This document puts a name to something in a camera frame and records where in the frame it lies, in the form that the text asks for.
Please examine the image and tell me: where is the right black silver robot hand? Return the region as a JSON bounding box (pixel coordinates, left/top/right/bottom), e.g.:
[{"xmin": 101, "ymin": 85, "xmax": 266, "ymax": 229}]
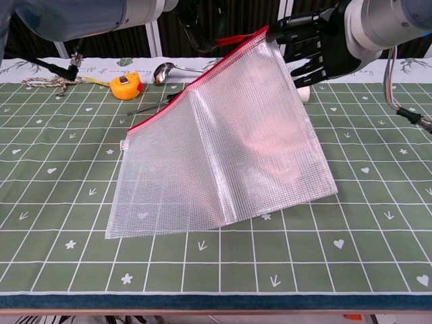
[{"xmin": 266, "ymin": 3, "xmax": 364, "ymax": 88}]

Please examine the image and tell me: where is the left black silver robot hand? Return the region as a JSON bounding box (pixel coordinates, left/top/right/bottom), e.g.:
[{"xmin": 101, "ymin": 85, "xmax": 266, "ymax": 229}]
[{"xmin": 177, "ymin": 0, "xmax": 236, "ymax": 54}]

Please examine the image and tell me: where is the clear mesh zipper pouch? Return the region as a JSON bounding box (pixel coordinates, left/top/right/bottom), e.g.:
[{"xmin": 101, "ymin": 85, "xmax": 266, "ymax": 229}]
[{"xmin": 105, "ymin": 25, "xmax": 339, "ymax": 240}]

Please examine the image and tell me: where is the green lint roller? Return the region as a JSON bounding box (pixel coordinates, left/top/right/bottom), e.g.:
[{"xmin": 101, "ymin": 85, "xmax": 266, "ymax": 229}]
[{"xmin": 296, "ymin": 86, "xmax": 311, "ymax": 105}]

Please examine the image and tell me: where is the yellow tape measure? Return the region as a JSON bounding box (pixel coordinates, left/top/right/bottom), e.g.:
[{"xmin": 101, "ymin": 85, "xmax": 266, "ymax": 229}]
[{"xmin": 82, "ymin": 74, "xmax": 143, "ymax": 101}]

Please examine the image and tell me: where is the green grid tablecloth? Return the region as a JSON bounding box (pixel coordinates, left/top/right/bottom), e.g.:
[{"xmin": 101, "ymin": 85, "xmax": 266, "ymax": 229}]
[{"xmin": 0, "ymin": 56, "xmax": 432, "ymax": 300}]

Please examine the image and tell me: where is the steel ladle black handle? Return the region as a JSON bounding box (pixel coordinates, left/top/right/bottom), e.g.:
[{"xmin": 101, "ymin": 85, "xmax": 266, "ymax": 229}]
[{"xmin": 153, "ymin": 62, "xmax": 212, "ymax": 85}]

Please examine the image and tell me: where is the black handled screwdriver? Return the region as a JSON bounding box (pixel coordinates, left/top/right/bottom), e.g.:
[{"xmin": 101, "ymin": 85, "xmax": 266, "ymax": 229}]
[{"xmin": 127, "ymin": 92, "xmax": 180, "ymax": 116}]

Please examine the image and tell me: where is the right arm cable with plug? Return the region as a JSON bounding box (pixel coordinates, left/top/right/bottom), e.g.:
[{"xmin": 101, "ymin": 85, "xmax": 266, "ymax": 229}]
[{"xmin": 383, "ymin": 45, "xmax": 432, "ymax": 134}]

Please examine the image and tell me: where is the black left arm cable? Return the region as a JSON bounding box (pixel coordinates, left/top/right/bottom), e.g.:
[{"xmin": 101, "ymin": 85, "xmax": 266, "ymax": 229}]
[{"xmin": 28, "ymin": 36, "xmax": 84, "ymax": 82}]

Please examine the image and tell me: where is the braided beige rope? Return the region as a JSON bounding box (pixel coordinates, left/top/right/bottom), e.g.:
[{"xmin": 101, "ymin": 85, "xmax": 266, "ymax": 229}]
[{"xmin": 22, "ymin": 76, "xmax": 84, "ymax": 99}]

